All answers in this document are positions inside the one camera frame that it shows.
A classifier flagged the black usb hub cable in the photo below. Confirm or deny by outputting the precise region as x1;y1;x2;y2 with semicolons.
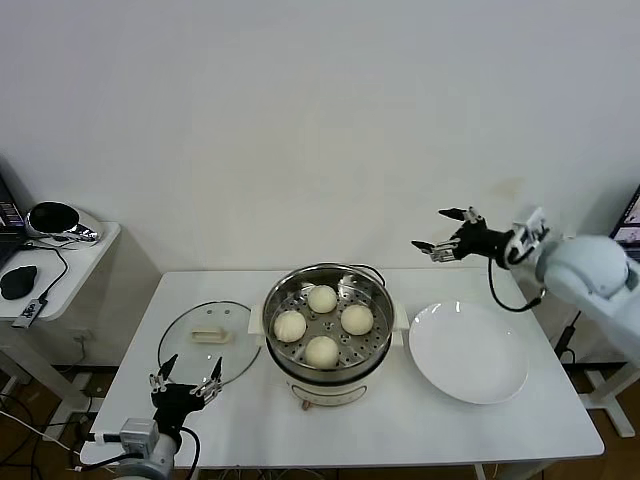
22;234;71;301

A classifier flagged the white steamed baozi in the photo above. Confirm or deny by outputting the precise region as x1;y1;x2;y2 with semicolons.
273;310;307;344
304;335;340;370
307;284;339;315
340;304;375;336

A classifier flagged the cream electric cooker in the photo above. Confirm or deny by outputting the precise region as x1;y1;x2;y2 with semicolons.
259;329;405;412

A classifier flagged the black cable with adapter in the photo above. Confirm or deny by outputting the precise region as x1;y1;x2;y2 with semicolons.
557;309;584;366

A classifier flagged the white floor cable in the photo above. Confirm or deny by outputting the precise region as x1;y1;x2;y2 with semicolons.
0;407;81;454

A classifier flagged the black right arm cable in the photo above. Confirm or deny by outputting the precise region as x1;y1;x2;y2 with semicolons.
487;257;547;314

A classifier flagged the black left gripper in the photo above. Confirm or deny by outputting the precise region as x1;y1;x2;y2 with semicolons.
148;353;225;437

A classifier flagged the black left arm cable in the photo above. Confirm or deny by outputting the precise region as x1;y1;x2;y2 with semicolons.
177;424;202;480

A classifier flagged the white side table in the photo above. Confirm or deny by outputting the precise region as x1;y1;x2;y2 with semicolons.
519;234;640;441
0;219;166;414

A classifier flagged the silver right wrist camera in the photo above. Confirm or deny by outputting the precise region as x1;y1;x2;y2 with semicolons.
508;207;552;261

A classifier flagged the perforated steel steamer basket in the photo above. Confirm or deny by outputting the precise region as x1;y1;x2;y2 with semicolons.
248;263;412;371

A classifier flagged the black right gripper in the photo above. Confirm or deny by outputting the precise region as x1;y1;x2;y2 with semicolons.
410;204;515;262

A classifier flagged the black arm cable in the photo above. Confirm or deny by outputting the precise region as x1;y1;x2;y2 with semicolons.
177;424;202;480
487;257;547;314

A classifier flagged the black computer mouse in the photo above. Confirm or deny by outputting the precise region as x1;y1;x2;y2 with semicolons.
0;265;39;300

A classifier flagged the round white plate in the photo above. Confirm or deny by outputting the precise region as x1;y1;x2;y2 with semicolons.
408;299;530;406

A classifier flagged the round glass pot lid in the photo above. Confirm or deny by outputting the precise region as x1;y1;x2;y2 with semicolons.
157;300;264;389

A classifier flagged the chrome and black headset device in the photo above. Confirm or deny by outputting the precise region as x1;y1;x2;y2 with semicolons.
25;200;105;245

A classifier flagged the black laptop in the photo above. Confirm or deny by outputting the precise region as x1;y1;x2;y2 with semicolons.
609;184;640;261
0;157;29;269

